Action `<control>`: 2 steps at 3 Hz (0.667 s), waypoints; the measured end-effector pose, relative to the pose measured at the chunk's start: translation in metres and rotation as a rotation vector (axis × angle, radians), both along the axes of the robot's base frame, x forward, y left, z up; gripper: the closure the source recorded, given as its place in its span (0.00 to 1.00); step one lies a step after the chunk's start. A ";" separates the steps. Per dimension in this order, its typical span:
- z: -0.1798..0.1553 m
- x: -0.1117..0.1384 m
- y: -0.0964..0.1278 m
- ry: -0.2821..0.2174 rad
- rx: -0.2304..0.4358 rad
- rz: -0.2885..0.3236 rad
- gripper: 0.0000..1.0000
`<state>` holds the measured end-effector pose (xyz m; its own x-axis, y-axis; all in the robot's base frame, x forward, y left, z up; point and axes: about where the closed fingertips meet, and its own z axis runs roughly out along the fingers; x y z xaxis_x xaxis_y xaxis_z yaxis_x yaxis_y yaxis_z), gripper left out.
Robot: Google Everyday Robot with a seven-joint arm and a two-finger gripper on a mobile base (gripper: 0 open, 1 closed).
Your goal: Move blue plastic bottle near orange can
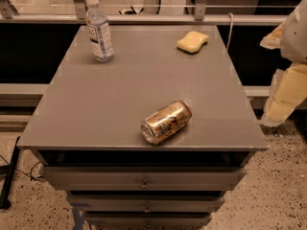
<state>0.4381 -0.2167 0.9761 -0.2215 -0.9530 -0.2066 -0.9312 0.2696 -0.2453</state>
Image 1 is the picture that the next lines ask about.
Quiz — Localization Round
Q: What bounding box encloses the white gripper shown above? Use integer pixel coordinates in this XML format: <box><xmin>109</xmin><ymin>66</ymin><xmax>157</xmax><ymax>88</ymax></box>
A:
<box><xmin>260</xmin><ymin>0</ymin><xmax>307</xmax><ymax>127</ymax></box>

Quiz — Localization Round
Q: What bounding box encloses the clear plastic water bottle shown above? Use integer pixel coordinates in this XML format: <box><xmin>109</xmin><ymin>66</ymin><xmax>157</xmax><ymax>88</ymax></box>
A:
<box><xmin>85</xmin><ymin>0</ymin><xmax>114</xmax><ymax>62</ymax></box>

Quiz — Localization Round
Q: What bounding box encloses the orange gold soda can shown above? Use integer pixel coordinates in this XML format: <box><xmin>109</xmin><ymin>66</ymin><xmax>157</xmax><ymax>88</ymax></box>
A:
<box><xmin>140</xmin><ymin>101</ymin><xmax>192</xmax><ymax>145</ymax></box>

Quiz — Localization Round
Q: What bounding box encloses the yellow sponge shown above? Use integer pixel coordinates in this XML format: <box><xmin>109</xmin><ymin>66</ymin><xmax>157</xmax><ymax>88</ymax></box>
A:
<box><xmin>177</xmin><ymin>31</ymin><xmax>209</xmax><ymax>54</ymax></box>

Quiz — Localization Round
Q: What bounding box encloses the grey drawer cabinet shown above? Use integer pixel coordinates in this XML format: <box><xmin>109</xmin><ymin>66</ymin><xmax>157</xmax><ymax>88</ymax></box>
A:
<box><xmin>16</xmin><ymin>24</ymin><xmax>270</xmax><ymax>230</ymax></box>

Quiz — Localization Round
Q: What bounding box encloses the bottom grey drawer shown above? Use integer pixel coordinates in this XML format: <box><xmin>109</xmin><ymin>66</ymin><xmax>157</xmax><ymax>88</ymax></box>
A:
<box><xmin>84</xmin><ymin>212</ymin><xmax>211</xmax><ymax>227</ymax></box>

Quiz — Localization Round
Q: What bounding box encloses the grey drawer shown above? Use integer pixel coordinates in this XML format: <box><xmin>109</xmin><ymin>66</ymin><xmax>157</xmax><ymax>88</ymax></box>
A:
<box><xmin>67</xmin><ymin>195</ymin><xmax>224</xmax><ymax>213</ymax></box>
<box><xmin>41</xmin><ymin>167</ymin><xmax>246</xmax><ymax>191</ymax></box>
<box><xmin>84</xmin><ymin>212</ymin><xmax>211</xmax><ymax>227</ymax></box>

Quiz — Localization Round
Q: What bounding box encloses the middle grey drawer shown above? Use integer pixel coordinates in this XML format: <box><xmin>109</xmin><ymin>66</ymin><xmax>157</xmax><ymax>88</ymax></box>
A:
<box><xmin>67</xmin><ymin>195</ymin><xmax>224</xmax><ymax>213</ymax></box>

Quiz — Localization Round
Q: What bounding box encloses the top grey drawer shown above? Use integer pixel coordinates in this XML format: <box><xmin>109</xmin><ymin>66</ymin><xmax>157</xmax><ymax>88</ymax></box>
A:
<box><xmin>41</xmin><ymin>167</ymin><xmax>246</xmax><ymax>191</ymax></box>

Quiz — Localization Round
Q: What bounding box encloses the black floor stand leg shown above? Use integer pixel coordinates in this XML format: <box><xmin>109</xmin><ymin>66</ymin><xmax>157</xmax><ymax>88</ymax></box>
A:
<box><xmin>0</xmin><ymin>137</ymin><xmax>20</xmax><ymax>209</ymax></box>

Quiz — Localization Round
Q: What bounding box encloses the white hanging cable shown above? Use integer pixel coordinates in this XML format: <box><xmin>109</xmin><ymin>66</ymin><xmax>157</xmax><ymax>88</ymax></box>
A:
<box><xmin>225</xmin><ymin>12</ymin><xmax>235</xmax><ymax>51</ymax></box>

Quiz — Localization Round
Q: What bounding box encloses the metal railing frame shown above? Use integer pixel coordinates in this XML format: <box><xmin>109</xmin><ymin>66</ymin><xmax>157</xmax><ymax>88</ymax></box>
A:
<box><xmin>0</xmin><ymin>0</ymin><xmax>307</xmax><ymax>26</ymax></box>

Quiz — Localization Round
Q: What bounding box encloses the black floor cable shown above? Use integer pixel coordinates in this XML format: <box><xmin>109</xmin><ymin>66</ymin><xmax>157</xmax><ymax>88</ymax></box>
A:
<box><xmin>0</xmin><ymin>154</ymin><xmax>44</xmax><ymax>182</ymax></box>

